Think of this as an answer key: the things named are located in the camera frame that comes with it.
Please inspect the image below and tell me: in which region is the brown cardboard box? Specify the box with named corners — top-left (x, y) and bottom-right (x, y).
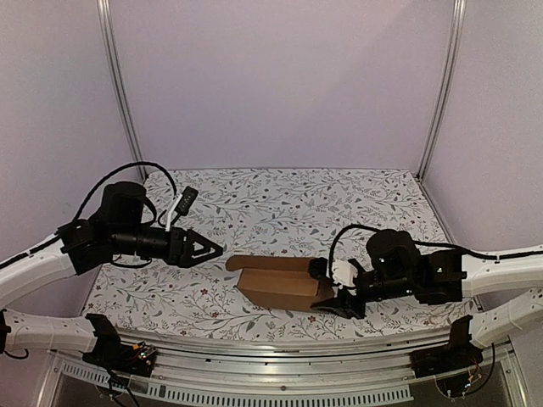
top-left (226, 255), bottom-right (335, 312)

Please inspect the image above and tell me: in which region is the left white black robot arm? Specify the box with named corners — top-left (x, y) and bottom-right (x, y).
top-left (1, 181), bottom-right (223, 368)

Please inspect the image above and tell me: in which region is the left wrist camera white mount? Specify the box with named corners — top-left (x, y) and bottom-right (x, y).
top-left (158, 187), bottom-right (199, 231)

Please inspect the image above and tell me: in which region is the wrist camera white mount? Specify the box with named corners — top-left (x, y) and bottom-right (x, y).
top-left (308, 258), bottom-right (362, 289)
top-left (158, 187), bottom-right (199, 231)

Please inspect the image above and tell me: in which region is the aluminium front rail frame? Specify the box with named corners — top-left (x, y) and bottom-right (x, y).
top-left (37, 329), bottom-right (529, 406)

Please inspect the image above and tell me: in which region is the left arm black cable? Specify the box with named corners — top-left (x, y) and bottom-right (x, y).
top-left (70, 160), bottom-right (179, 268)

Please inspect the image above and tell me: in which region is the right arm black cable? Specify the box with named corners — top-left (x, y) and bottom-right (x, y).
top-left (324, 223), bottom-right (543, 266)

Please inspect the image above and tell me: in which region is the floral patterned table mat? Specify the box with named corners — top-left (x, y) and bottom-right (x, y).
top-left (84, 169), bottom-right (477, 342)

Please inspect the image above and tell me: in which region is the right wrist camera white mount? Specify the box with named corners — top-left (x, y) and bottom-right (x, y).
top-left (308, 258), bottom-right (362, 289)

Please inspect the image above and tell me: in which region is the aluminium corner post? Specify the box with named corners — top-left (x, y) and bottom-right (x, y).
top-left (416, 0), bottom-right (467, 184)
top-left (96, 0), bottom-right (143, 162)

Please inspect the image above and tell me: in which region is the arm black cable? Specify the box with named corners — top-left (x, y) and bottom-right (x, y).
top-left (70, 160), bottom-right (179, 268)
top-left (324, 223), bottom-right (543, 266)

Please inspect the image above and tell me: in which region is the right aluminium corner post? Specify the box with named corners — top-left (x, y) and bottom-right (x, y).
top-left (416, 0), bottom-right (467, 184)

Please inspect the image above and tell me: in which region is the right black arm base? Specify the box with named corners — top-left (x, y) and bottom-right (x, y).
top-left (409, 315), bottom-right (484, 378)

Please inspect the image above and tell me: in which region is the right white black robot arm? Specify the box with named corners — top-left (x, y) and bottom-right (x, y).
top-left (308, 229), bottom-right (542, 370)

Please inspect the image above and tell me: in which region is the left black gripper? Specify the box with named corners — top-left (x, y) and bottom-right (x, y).
top-left (111, 225), bottom-right (223, 269)

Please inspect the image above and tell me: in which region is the left aluminium corner post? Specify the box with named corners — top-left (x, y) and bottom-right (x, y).
top-left (96, 0), bottom-right (143, 162)

